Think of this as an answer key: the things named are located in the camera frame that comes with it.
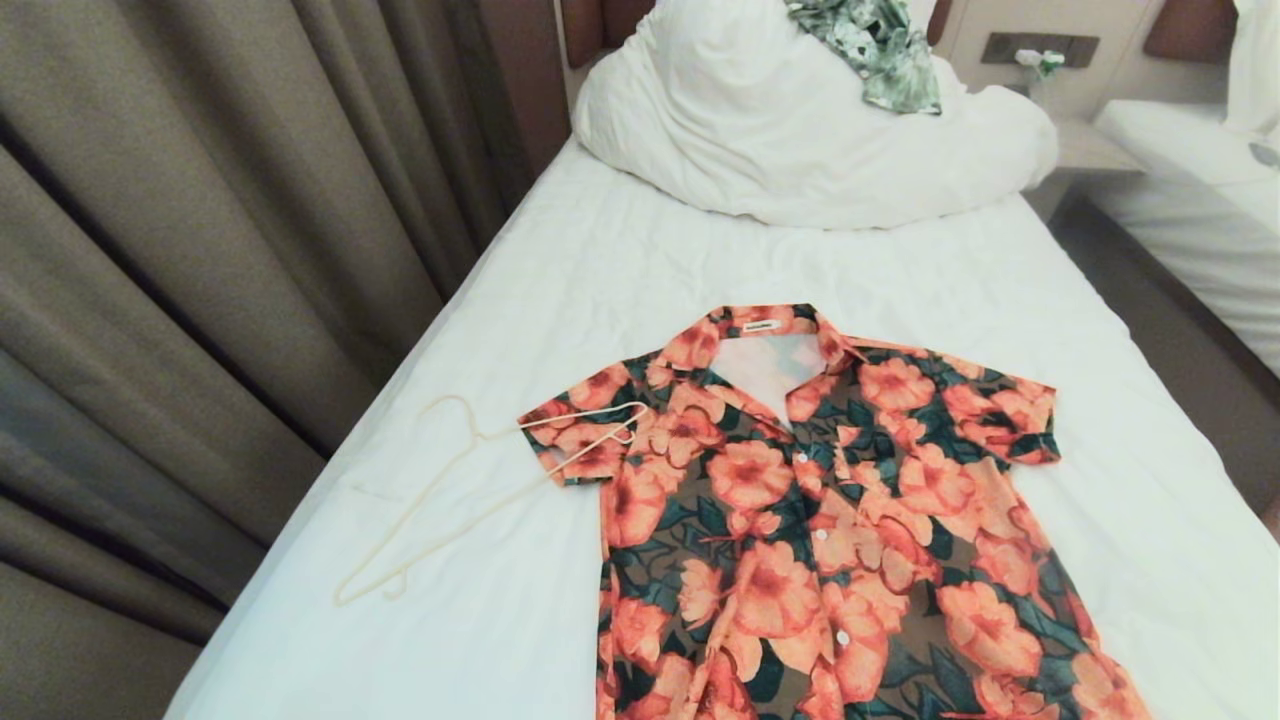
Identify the small white flower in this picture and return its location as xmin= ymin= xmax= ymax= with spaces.
xmin=1014 ymin=48 xmax=1067 ymax=83

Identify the grey-brown curtain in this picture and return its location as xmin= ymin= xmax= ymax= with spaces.
xmin=0 ymin=0 xmax=546 ymax=720

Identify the brown padded headboard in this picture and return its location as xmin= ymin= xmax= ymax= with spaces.
xmin=1143 ymin=0 xmax=1241 ymax=65

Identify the orange floral shirt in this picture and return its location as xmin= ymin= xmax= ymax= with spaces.
xmin=518 ymin=304 xmax=1153 ymax=720

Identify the green floral garment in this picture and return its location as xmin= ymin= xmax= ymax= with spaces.
xmin=786 ymin=0 xmax=943 ymax=116

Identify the beige nightstand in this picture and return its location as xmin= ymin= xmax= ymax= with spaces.
xmin=1022 ymin=82 xmax=1149 ymax=223

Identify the dark wall switch panel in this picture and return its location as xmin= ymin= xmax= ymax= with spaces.
xmin=981 ymin=32 xmax=1101 ymax=69

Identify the white neighbouring bed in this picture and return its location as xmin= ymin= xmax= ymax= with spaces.
xmin=1086 ymin=0 xmax=1280 ymax=379

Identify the cream wire hanger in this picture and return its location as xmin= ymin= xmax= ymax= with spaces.
xmin=334 ymin=395 xmax=651 ymax=608

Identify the white crumpled duvet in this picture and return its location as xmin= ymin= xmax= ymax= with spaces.
xmin=572 ymin=0 xmax=1059 ymax=231

